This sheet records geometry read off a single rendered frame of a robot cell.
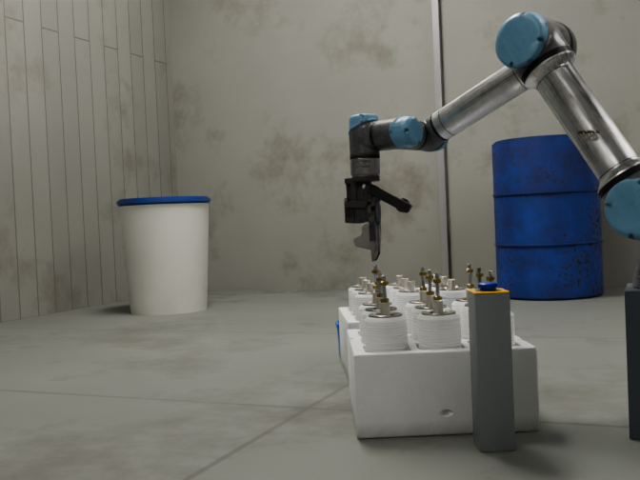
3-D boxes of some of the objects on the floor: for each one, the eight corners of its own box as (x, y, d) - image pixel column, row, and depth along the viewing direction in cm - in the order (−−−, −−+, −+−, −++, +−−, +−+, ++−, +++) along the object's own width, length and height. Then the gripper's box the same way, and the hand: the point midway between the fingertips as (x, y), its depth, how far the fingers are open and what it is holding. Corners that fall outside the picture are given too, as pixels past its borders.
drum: (608, 289, 449) (602, 137, 447) (602, 301, 394) (595, 128, 392) (506, 290, 472) (500, 146, 470) (487, 301, 416) (480, 137, 414)
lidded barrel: (169, 304, 475) (164, 200, 473) (234, 306, 446) (229, 195, 444) (102, 314, 432) (96, 200, 430) (170, 317, 403) (164, 195, 401)
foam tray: (457, 355, 259) (455, 301, 259) (488, 379, 220) (485, 315, 220) (340, 361, 258) (338, 307, 257) (350, 386, 219) (348, 322, 218)
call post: (508, 441, 160) (502, 290, 159) (516, 450, 153) (510, 292, 152) (472, 442, 160) (467, 290, 159) (480, 452, 153) (473, 294, 152)
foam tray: (497, 390, 205) (495, 323, 204) (540, 430, 166) (537, 347, 165) (350, 397, 205) (347, 330, 204) (357, 439, 166) (353, 354, 165)
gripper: (350, 178, 203) (353, 260, 203) (341, 176, 192) (345, 263, 192) (383, 176, 201) (386, 259, 201) (375, 174, 190) (379, 262, 190)
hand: (377, 255), depth 196 cm, fingers open, 3 cm apart
